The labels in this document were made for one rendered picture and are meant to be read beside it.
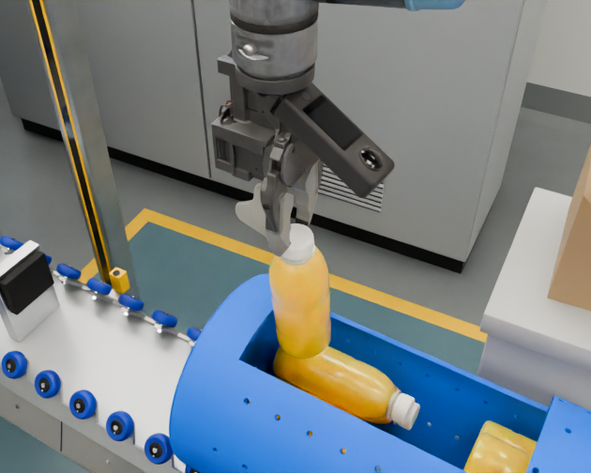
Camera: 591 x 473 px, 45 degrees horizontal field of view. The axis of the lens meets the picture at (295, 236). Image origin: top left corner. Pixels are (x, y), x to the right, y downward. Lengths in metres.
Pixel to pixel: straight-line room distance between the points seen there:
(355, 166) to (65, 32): 0.84
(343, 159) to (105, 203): 1.01
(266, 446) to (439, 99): 1.60
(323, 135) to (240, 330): 0.33
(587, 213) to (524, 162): 2.37
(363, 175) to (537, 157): 2.79
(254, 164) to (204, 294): 1.94
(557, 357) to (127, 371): 0.68
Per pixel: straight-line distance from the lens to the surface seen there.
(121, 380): 1.24
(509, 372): 1.13
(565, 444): 0.83
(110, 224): 1.62
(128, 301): 1.28
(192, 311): 2.56
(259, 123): 0.67
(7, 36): 3.28
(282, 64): 0.61
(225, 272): 2.67
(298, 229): 0.76
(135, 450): 1.15
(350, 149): 0.64
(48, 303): 1.35
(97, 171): 1.53
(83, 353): 1.29
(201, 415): 0.89
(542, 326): 1.04
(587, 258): 1.02
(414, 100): 2.31
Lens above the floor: 1.90
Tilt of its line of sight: 43 degrees down
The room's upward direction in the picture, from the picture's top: straight up
